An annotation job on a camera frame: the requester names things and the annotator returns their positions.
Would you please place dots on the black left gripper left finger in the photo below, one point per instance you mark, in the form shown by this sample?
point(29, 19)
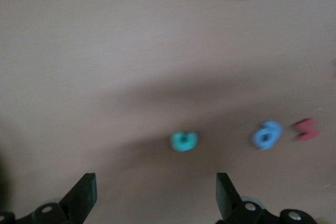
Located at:
point(76, 203)

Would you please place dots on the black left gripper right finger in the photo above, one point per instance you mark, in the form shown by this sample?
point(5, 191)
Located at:
point(231, 205)

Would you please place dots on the teal letter c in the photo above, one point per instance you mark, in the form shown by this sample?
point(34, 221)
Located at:
point(183, 141)

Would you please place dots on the blue letter p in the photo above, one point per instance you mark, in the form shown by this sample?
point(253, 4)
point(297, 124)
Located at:
point(266, 134)

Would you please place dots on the red letter m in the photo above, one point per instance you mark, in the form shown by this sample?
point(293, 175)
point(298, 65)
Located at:
point(305, 129)

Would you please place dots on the brown table cover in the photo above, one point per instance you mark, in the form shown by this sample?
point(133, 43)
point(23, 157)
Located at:
point(105, 51)

